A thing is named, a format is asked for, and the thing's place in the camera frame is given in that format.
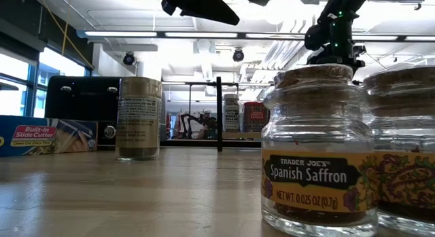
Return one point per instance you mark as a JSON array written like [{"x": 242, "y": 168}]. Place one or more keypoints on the white-lid bagel seasoning jar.
[{"x": 231, "y": 114}]

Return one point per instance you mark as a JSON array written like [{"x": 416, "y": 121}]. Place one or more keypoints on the black four-slot toaster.
[{"x": 85, "y": 97}]

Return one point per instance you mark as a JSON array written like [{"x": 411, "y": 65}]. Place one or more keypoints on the red-lid paprika tin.
[{"x": 255, "y": 116}]

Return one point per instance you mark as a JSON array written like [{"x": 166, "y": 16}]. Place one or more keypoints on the tan-lid furikake jar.
[{"x": 139, "y": 114}]

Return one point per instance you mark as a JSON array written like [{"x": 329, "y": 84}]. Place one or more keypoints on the cork-top saffron glass jar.
[
  {"x": 408, "y": 176},
  {"x": 319, "y": 176}
]

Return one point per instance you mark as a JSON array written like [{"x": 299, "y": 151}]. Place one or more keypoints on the ceiling light strip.
[{"x": 200, "y": 35}]

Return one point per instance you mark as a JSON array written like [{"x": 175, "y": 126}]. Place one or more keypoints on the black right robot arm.
[{"x": 340, "y": 40}]

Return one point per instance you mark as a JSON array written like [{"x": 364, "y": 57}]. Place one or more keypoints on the background black robot arm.
[{"x": 210, "y": 123}]

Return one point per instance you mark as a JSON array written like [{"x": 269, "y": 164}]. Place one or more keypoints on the blue plastic wrap box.
[{"x": 34, "y": 136}]

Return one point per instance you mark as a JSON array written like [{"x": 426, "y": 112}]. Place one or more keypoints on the black ceiling camera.
[
  {"x": 238, "y": 55},
  {"x": 128, "y": 58}
]

